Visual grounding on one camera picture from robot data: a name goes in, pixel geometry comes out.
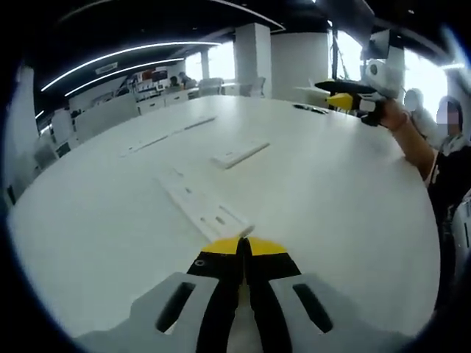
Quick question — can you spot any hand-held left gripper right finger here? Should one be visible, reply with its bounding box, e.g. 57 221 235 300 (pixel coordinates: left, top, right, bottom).
242 236 369 353

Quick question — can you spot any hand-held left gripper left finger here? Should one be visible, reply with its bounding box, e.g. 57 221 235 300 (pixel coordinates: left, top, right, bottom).
128 236 244 353

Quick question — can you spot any white slotted socket holder plate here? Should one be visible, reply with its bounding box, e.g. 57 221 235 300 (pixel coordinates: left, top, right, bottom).
153 168 248 242

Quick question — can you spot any short white socket holder cover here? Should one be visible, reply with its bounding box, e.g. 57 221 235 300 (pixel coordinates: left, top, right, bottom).
210 140 271 171

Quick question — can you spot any long white socket holder cover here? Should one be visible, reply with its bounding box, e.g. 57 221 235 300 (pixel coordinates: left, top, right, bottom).
117 115 217 158

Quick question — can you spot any person's right hand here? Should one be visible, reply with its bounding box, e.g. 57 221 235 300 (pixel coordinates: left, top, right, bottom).
380 98 408 129

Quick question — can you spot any white side table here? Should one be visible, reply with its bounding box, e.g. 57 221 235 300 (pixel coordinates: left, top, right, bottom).
293 78 332 106

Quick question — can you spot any black flat device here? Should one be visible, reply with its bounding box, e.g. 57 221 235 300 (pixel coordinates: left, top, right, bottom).
293 103 329 115

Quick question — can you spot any small hanging screen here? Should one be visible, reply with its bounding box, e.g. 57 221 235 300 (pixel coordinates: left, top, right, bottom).
369 29 393 59

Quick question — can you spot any black tripod stand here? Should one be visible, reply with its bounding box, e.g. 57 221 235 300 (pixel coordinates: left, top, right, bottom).
330 27 345 80

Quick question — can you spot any white mesh office chair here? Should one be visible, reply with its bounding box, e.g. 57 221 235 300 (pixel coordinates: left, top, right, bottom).
241 76 266 99
198 77 224 97

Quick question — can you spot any person's head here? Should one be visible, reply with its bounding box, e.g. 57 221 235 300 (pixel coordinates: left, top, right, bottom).
436 94 471 139

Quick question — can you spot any square white column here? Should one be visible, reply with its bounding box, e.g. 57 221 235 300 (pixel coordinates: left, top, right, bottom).
234 22 273 99

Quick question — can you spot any white chest device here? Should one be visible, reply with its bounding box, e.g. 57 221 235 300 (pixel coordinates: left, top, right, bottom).
451 196 471 260

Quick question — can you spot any white low cabinet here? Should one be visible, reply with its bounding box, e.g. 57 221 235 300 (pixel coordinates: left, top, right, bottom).
135 88 199 111

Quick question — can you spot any grey mesh desk partition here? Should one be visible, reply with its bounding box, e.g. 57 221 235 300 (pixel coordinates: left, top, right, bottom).
75 97 139 133

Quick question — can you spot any red wrist string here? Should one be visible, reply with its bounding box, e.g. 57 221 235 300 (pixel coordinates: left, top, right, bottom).
390 112 410 132

